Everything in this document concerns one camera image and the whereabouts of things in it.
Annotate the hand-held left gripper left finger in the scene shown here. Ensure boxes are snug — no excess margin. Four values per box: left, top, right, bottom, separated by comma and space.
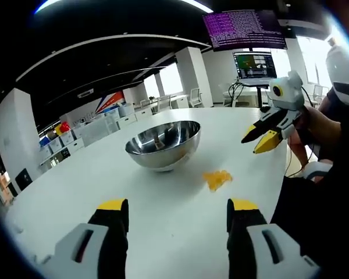
45, 198, 129, 279

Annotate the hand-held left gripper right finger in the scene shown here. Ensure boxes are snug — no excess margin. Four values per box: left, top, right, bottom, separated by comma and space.
226, 198, 320, 279

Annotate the pile of yellow QQ candy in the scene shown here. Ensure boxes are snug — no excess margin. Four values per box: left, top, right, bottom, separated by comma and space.
202, 170, 233, 192

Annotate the stainless steel bowl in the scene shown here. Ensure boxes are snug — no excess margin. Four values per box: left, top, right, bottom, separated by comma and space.
124, 120, 202, 173

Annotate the person's right hand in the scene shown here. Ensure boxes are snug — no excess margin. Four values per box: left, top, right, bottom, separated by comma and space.
293, 105, 343, 148

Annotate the computer monitor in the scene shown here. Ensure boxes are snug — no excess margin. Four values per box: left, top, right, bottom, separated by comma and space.
232, 51, 277, 82

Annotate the white table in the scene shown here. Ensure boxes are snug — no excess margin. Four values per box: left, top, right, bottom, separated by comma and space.
4, 106, 289, 279

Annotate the white and black shoe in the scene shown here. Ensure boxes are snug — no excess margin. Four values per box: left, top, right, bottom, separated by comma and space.
301, 162, 334, 183

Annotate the white chest device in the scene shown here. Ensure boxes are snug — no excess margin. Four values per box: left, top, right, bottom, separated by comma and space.
325, 43, 349, 113

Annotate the white office chair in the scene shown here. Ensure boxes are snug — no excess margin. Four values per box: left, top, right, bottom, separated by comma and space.
188, 87, 204, 109

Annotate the person's dark clothing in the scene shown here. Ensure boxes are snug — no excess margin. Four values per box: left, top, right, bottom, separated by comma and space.
270, 87, 349, 279

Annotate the black box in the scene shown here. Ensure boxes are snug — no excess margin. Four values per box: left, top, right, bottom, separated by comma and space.
14, 167, 33, 191

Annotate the row of white storage boxes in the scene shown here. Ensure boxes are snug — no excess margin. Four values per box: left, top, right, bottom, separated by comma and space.
39, 103, 146, 159

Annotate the black cable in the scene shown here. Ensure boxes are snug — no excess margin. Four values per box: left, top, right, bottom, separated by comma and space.
284, 87, 316, 178

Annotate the large wall screen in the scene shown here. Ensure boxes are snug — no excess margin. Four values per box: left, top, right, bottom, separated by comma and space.
202, 9, 288, 53

